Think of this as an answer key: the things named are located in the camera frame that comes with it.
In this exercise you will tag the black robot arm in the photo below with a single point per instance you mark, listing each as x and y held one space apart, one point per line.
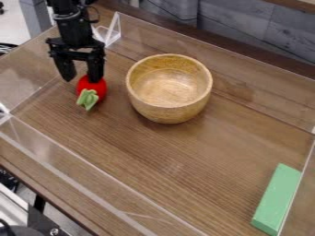
72 21

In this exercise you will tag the light wooden bowl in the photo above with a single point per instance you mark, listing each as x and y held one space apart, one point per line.
169 86

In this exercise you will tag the clear acrylic enclosure wall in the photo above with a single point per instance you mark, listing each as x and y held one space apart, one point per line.
134 178

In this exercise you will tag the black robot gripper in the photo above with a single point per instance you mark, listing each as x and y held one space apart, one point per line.
64 53

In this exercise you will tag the black metal bracket with bolt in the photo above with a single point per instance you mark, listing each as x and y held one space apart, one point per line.
39 222

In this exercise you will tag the green rectangular foam block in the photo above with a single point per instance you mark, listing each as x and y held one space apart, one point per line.
277 200

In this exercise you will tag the red felt strawberry green leaves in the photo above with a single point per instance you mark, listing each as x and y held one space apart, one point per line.
91 93

